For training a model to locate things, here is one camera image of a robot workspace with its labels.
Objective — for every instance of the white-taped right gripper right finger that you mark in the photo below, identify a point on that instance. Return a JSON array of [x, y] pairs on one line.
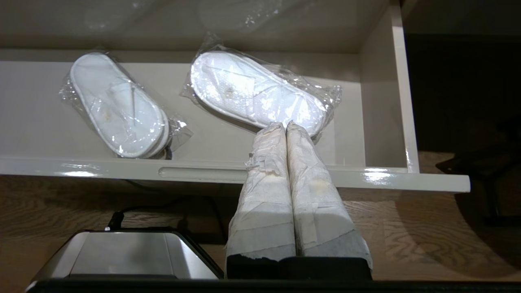
[[317, 211]]

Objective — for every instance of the silver robot base housing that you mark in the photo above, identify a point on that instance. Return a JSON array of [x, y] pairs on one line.
[[122, 252]]

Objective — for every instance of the glossy white wide drawer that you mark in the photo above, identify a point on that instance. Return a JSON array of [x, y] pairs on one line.
[[40, 134]]

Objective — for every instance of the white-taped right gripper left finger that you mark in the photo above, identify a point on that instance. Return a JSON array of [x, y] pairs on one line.
[[264, 203]]

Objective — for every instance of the black metal furniture stand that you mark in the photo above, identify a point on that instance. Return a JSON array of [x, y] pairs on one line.
[[468, 165]]

